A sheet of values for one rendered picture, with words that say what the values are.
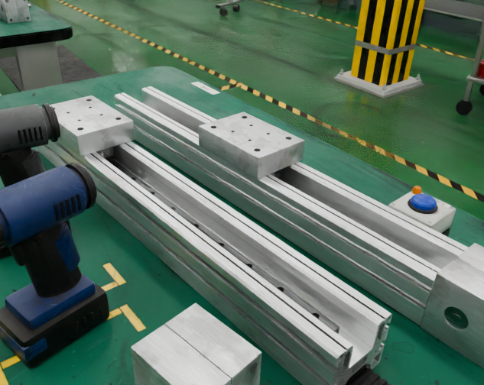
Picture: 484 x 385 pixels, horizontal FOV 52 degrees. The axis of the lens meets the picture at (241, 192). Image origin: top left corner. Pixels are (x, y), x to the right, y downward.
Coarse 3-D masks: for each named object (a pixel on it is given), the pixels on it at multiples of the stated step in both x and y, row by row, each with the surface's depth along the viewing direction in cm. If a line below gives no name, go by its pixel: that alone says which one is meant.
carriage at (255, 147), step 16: (208, 128) 89; (224, 128) 90; (240, 128) 90; (256, 128) 90; (272, 128) 90; (208, 144) 90; (224, 144) 86; (240, 144) 84; (256, 144) 84; (272, 144) 85; (288, 144) 85; (240, 160) 84; (256, 160) 81; (272, 160) 83; (288, 160) 86; (256, 176) 82
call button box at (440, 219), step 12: (408, 192) 86; (396, 204) 82; (408, 204) 82; (444, 204) 82; (408, 216) 80; (420, 216) 79; (432, 216) 79; (444, 216) 80; (432, 228) 78; (444, 228) 82
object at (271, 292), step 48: (48, 144) 99; (144, 192) 78; (192, 192) 78; (144, 240) 79; (192, 240) 68; (240, 240) 72; (240, 288) 62; (288, 288) 66; (336, 288) 61; (288, 336) 57; (336, 336) 54; (384, 336) 59; (336, 384) 55
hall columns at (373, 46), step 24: (384, 0) 347; (408, 0) 344; (360, 24) 368; (384, 24) 353; (408, 24) 356; (360, 48) 375; (384, 48) 358; (408, 48) 369; (360, 72) 382; (384, 72) 365; (408, 72) 383
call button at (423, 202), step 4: (412, 196) 82; (416, 196) 82; (420, 196) 82; (424, 196) 82; (428, 196) 82; (412, 200) 81; (416, 200) 81; (420, 200) 81; (424, 200) 81; (428, 200) 81; (432, 200) 81; (412, 204) 81; (416, 204) 80; (420, 204) 80; (424, 204) 80; (428, 204) 80; (432, 204) 80; (436, 204) 80; (420, 208) 80; (424, 208) 80; (428, 208) 80; (432, 208) 80
